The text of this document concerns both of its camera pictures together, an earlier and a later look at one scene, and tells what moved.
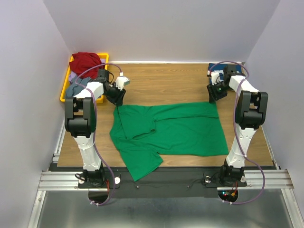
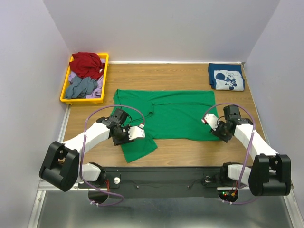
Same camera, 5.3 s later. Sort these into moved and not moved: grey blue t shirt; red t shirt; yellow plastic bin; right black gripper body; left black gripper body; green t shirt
Moved: left black gripper body; green t shirt; right black gripper body
Not moved: yellow plastic bin; red t shirt; grey blue t shirt
